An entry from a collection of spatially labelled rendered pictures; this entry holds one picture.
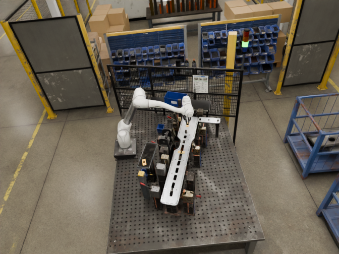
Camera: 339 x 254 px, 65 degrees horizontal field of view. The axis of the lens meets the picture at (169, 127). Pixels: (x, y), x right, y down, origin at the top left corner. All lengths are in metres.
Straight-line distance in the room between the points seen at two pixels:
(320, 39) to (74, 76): 4.49
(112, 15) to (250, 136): 4.71
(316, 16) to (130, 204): 4.22
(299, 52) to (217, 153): 2.81
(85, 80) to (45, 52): 0.80
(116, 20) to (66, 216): 5.09
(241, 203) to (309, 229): 1.16
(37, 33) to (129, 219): 3.39
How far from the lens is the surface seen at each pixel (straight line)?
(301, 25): 5.32
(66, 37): 4.93
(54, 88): 5.57
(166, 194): 2.85
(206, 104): 3.81
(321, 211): 4.03
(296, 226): 4.00
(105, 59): 6.00
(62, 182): 4.67
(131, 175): 3.45
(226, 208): 3.11
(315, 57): 5.81
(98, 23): 7.21
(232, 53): 3.50
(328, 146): 4.31
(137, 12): 9.69
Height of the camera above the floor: 3.39
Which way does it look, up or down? 43 degrees down
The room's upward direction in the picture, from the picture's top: 7 degrees counter-clockwise
